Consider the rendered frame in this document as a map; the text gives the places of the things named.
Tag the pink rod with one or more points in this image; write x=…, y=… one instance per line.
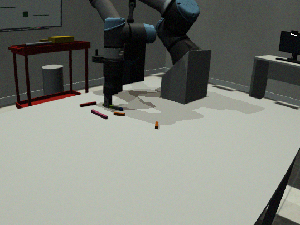
x=99, y=114

